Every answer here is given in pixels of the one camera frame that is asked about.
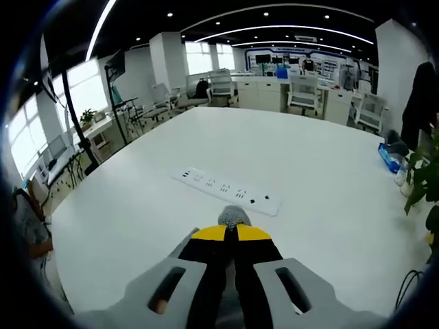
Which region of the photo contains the black floor stand pole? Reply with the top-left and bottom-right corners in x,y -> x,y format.
60,68 -> 101,176

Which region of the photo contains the white cabinet counter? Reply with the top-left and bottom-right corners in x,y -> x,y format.
236,75 -> 356,121

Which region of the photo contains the blue tissue packet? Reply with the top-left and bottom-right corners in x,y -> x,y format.
377,142 -> 409,175

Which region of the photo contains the potted green plant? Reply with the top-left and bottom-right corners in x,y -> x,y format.
403,128 -> 439,267

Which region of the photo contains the grey towel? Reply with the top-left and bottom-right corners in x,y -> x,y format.
215,204 -> 253,329

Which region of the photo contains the black backpack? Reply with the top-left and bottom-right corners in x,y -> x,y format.
193,78 -> 211,100

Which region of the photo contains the white side desk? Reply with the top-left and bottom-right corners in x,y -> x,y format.
82,116 -> 116,162

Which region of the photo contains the black display on stand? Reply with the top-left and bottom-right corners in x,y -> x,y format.
104,50 -> 130,147

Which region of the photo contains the small potted plant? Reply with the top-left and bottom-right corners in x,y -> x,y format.
80,108 -> 97,131

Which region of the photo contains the white power strip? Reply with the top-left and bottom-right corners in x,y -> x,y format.
170,167 -> 283,217

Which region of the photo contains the black cable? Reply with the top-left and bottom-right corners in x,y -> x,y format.
394,269 -> 427,313

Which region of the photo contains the grey cloth bundle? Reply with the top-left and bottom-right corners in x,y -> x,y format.
381,129 -> 410,155

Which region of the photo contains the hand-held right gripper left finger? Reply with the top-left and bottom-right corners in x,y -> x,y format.
73,225 -> 233,329

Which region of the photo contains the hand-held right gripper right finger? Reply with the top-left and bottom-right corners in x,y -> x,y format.
234,224 -> 391,329

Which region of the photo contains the person's right hand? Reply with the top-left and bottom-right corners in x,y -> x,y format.
152,297 -> 169,315

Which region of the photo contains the white office chair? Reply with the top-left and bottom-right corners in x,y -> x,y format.
152,82 -> 181,121
287,74 -> 320,118
353,91 -> 388,134
208,69 -> 238,107

